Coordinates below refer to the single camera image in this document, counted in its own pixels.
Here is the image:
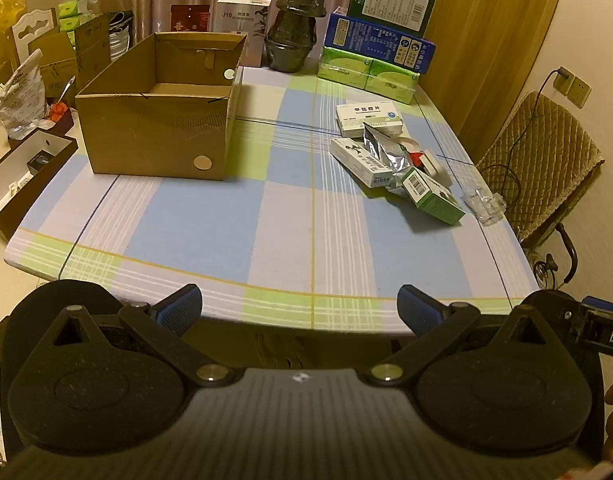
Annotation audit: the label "clear plastic case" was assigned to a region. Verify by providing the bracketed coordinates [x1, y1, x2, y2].
[463, 187, 507, 223]

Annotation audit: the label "small brown cardboard box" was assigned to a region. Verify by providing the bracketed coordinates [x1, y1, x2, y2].
[29, 32, 77, 96]

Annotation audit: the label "white medicine box leaf print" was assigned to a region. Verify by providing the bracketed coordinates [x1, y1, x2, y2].
[329, 137, 394, 188]

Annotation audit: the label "white cardboard hanger piece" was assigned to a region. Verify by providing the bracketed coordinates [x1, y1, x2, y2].
[10, 7, 58, 63]

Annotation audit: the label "yellow plastic bag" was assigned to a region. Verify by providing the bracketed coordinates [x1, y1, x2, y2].
[0, 0, 27, 68]

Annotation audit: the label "white humidifier box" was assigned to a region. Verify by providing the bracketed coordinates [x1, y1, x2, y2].
[216, 0, 273, 68]

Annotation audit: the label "chair with quilted cover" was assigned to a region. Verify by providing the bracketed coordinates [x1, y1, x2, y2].
[473, 91, 604, 286]

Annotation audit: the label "silver printed bag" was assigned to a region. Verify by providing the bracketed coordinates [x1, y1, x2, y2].
[0, 49, 50, 138]

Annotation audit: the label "wooden door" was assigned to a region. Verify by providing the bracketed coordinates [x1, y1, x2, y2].
[421, 0, 569, 161]

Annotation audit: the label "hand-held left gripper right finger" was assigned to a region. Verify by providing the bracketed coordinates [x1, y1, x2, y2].
[359, 284, 582, 386]

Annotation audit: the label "small maroon box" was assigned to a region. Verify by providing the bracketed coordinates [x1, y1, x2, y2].
[46, 105, 77, 133]

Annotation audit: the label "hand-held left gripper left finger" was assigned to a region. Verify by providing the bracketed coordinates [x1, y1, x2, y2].
[16, 284, 243, 387]

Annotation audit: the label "dark brown open box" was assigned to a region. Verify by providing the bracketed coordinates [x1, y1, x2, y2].
[0, 127, 80, 241]

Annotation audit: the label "plaid cloth desktop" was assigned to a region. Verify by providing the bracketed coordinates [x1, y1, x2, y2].
[4, 65, 529, 338]

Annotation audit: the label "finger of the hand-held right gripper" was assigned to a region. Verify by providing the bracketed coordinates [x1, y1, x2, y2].
[581, 296, 613, 317]

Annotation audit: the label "dark green carton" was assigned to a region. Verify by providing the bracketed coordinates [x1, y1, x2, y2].
[347, 0, 436, 38]

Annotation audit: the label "wall socket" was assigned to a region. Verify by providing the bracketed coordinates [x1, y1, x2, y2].
[556, 66, 592, 109]

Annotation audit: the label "brown cardboard flap box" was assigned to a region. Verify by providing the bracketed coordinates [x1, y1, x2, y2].
[74, 12, 112, 93]

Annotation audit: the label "black charger cable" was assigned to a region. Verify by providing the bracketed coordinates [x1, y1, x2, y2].
[479, 71, 559, 211]

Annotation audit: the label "red box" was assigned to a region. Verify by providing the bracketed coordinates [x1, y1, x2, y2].
[170, 4, 211, 33]

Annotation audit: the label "small green barcode box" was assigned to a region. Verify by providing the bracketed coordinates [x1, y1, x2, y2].
[401, 166, 466, 225]

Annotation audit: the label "silver foil pouch green label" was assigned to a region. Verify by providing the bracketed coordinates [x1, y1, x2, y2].
[361, 122, 419, 198]

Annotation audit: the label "white medicine box blue logo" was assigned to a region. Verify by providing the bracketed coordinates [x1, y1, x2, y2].
[335, 101, 403, 137]

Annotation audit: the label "stack of green tissue packs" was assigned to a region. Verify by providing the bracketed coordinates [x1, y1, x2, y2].
[58, 0, 100, 31]

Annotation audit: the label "stacked dark glass bowls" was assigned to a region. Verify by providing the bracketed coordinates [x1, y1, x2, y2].
[265, 0, 328, 72]

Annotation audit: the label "blue carton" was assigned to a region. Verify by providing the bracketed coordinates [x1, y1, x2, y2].
[323, 7, 436, 75]

